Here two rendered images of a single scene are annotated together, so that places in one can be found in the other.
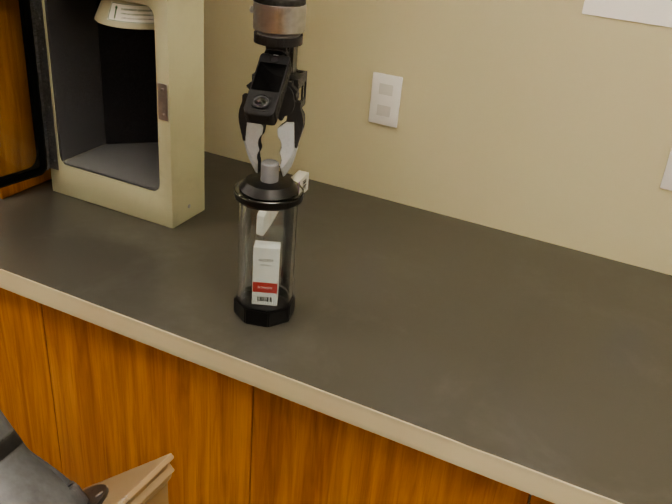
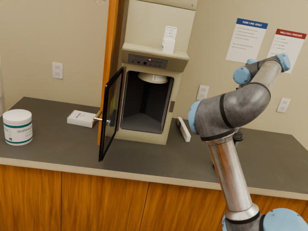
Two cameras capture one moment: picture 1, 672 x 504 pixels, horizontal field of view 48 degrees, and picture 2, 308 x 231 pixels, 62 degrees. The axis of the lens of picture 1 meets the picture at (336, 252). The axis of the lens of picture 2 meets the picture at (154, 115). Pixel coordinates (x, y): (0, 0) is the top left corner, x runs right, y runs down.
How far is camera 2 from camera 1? 112 cm
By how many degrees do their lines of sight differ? 27
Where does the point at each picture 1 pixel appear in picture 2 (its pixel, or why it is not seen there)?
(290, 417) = not seen: hidden behind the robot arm
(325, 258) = not seen: hidden behind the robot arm
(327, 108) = (182, 96)
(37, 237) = (134, 158)
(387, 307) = (243, 158)
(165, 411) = (194, 206)
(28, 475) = not seen: outside the picture
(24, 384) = (130, 210)
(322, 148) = (178, 107)
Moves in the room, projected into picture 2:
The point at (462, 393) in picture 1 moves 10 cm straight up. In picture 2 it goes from (284, 179) to (291, 165)
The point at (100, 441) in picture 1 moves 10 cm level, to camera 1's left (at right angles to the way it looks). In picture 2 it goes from (161, 221) to (145, 225)
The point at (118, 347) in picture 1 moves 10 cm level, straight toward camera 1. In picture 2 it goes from (181, 190) to (195, 201)
